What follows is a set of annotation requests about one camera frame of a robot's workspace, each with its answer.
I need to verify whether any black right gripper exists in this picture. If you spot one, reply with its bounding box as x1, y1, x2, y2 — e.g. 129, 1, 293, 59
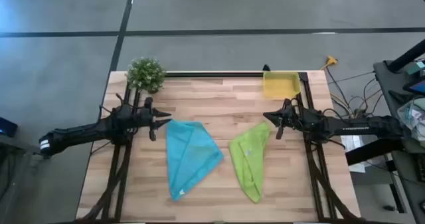
262, 98, 301, 140

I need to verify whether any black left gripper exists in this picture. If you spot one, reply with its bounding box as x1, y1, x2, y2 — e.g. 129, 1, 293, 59
132, 96, 173, 142

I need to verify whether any blue microfiber towel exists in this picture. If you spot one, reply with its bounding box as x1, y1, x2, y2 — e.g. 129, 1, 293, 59
165, 119, 224, 202

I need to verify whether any green microfiber towel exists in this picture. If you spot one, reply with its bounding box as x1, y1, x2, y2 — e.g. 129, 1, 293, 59
228, 121, 272, 204

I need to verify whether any yellow plastic basket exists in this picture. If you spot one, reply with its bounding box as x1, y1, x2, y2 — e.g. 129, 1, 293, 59
262, 70, 302, 100

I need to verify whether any green potted plant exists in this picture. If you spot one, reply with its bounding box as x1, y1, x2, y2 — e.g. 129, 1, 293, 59
126, 57, 167, 95

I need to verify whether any white paper sheet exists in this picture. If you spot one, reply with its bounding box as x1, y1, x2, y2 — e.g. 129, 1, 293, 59
341, 134, 368, 174

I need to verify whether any black desk leg bar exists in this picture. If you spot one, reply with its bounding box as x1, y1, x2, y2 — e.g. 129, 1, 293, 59
345, 138, 405, 167

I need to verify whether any grey side desk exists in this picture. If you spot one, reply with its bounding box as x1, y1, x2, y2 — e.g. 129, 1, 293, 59
373, 60, 425, 224

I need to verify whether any clear plastic bag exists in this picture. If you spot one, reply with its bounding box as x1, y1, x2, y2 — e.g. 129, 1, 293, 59
396, 96, 425, 139

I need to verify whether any grey metal stand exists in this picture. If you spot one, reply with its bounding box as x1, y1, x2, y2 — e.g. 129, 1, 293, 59
0, 134, 54, 218

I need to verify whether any dark tablet screen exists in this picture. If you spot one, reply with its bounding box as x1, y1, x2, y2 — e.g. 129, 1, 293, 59
402, 78, 425, 96

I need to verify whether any black desk support beam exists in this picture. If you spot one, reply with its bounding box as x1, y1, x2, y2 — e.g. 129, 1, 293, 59
386, 39, 425, 74

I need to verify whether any small teal box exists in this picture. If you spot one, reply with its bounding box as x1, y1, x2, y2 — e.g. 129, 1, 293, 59
405, 59, 425, 76

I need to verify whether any dark electronic device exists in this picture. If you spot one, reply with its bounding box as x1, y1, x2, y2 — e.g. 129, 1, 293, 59
0, 116, 19, 138

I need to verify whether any black aluminium table frame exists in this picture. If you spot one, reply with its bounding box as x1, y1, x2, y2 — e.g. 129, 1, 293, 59
75, 71, 361, 223

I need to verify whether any floor cable bundle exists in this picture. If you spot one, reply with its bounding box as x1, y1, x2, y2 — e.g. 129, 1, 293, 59
323, 66, 383, 120

